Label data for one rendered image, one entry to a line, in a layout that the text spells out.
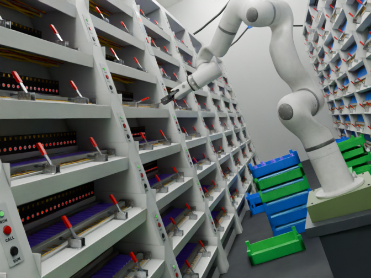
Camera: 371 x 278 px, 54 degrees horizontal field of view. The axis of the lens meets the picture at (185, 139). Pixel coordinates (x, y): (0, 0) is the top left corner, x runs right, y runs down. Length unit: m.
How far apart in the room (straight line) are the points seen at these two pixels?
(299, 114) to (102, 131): 0.74
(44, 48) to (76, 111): 0.20
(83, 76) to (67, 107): 0.33
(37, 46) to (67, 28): 0.36
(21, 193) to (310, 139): 1.05
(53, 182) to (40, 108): 0.20
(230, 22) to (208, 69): 0.27
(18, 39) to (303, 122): 1.00
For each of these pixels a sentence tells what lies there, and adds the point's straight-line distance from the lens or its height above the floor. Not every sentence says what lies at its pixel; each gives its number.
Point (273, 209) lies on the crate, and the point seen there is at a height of 0.18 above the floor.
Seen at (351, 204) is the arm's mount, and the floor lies 0.31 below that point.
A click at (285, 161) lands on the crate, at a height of 0.44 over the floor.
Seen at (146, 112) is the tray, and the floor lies 0.93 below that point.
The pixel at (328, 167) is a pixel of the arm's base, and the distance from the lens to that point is 1.51.
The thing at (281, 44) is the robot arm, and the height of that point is 0.96.
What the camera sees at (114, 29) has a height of 1.33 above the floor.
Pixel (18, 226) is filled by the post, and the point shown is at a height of 0.67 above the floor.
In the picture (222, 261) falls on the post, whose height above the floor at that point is 0.07.
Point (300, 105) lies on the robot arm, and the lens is 1.44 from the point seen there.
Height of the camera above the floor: 0.70
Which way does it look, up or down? 2 degrees up
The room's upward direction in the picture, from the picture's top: 20 degrees counter-clockwise
